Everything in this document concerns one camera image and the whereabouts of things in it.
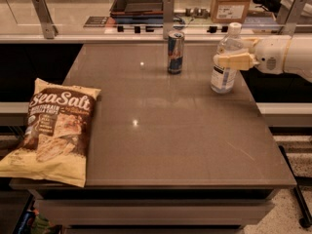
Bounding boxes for grey table drawer front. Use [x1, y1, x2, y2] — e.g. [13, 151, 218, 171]
[35, 200, 274, 226]

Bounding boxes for sea salt chip bag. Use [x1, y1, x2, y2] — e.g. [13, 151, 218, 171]
[0, 79, 100, 187]

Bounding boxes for colourful items under table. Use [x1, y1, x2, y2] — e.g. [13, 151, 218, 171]
[13, 210, 61, 234]

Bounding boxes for left metal glass bracket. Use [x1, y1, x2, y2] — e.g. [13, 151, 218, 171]
[31, 0, 59, 39]

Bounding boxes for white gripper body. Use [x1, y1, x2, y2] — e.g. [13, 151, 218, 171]
[253, 36, 292, 74]

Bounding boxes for cardboard box with label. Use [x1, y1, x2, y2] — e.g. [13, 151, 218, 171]
[210, 0, 251, 23]

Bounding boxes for metal glass bracket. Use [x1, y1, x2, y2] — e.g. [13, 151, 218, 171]
[276, 0, 312, 35]
[31, 0, 59, 39]
[163, 0, 175, 39]

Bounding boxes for clear plastic water bottle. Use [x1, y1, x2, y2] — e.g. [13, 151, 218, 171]
[211, 22, 243, 94]

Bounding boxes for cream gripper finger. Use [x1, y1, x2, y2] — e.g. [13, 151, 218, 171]
[214, 53, 259, 70]
[235, 37, 259, 49]

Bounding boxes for middle metal glass bracket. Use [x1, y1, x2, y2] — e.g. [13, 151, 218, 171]
[163, 0, 175, 39]

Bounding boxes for right metal glass bracket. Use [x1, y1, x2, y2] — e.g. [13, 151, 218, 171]
[276, 0, 312, 35]

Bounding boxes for red bull energy can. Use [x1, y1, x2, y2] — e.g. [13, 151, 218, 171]
[168, 30, 184, 74]

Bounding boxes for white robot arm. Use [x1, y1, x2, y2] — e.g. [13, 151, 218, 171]
[214, 35, 312, 82]

